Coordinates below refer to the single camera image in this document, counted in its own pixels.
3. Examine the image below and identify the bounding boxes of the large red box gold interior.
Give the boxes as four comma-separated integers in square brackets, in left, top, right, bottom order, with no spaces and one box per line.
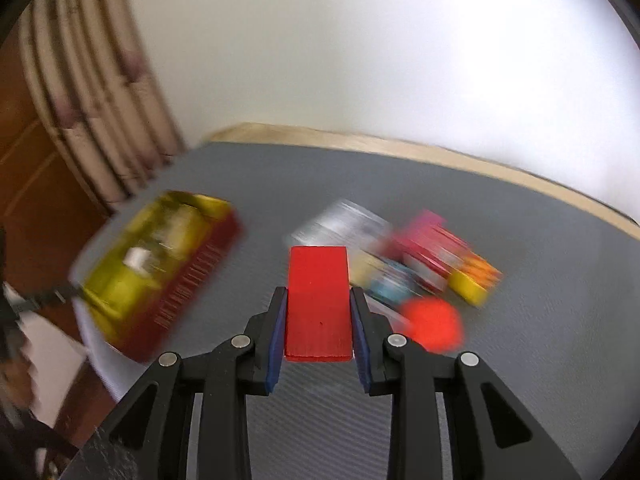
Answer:
[75,190,243,363]

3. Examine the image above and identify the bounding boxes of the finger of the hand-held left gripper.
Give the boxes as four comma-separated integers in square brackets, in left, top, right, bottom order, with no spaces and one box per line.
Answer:
[7,282,83,313]

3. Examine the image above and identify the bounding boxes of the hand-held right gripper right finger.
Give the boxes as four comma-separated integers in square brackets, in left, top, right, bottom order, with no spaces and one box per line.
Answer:
[350,286,582,480]

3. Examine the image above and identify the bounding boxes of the grey mesh mat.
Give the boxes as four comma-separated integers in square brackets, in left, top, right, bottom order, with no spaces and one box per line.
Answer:
[67,140,640,480]

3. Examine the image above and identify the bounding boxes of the yellow orange block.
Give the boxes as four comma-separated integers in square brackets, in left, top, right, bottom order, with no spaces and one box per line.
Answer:
[446,254,504,309]

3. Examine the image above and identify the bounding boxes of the red wooden block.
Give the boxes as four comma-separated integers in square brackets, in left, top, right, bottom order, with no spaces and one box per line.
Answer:
[283,245,354,363]

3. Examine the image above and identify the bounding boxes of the red round object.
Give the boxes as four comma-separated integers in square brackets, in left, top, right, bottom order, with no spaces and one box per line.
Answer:
[402,297,464,354]

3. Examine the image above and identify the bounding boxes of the blue printed box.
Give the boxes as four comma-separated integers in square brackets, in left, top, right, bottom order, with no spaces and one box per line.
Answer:
[350,252,423,313]

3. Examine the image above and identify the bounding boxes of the beige striped curtain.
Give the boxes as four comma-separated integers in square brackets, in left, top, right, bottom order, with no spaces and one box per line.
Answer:
[17,0,190,213]

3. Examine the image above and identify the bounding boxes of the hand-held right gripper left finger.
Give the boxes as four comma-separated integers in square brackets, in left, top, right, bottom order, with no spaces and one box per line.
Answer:
[102,286,289,480]

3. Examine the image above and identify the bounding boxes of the brown wooden door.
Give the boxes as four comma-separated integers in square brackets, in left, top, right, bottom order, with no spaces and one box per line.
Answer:
[0,42,113,286]

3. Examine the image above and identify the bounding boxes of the silver printed box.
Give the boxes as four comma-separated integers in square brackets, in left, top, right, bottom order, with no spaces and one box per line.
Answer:
[291,199,392,253]

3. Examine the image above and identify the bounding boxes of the red printed carton box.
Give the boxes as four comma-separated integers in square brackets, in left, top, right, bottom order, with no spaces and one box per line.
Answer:
[394,227,475,295]

